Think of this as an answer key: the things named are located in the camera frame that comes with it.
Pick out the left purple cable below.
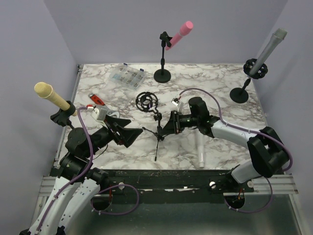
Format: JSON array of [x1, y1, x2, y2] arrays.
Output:
[[36, 105, 141, 233]]

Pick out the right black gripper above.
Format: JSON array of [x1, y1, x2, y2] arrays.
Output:
[[160, 110, 200, 134]]

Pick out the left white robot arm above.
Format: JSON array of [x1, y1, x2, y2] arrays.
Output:
[[20, 116, 143, 235]]

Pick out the pink microphone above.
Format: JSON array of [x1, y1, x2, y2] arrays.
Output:
[[165, 21, 194, 50]]

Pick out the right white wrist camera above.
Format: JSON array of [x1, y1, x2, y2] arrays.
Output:
[[172, 98, 184, 113]]

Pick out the black clip stand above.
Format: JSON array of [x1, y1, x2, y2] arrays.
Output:
[[50, 100, 77, 129]]

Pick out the red handled adjustable wrench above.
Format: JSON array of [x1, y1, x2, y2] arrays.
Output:
[[88, 93, 120, 118]]

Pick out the white grey-head microphone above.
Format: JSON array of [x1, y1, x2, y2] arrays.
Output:
[[195, 130, 205, 168]]

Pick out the black shock mount desk stand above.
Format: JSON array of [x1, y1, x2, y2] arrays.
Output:
[[229, 58, 268, 104]]

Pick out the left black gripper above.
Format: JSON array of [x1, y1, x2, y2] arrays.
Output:
[[85, 114, 143, 158]]

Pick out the beige microphone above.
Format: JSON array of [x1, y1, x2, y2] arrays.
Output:
[[34, 82, 70, 111]]

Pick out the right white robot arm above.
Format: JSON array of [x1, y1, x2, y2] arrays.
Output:
[[159, 97, 289, 192]]

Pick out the black tripod shock mount stand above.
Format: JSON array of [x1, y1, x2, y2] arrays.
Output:
[[135, 91, 172, 162]]

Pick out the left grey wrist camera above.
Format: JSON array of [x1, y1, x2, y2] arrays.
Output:
[[91, 105, 108, 124]]

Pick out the black round base stand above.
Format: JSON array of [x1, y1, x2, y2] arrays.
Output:
[[154, 31, 172, 83]]

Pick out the black front mounting rail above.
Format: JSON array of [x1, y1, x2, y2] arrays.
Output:
[[48, 166, 287, 205]]

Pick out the clear plastic screw box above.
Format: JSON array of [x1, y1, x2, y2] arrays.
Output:
[[109, 63, 147, 91]]

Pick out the grey slim microphone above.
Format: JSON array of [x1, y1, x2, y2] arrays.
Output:
[[249, 28, 288, 79]]

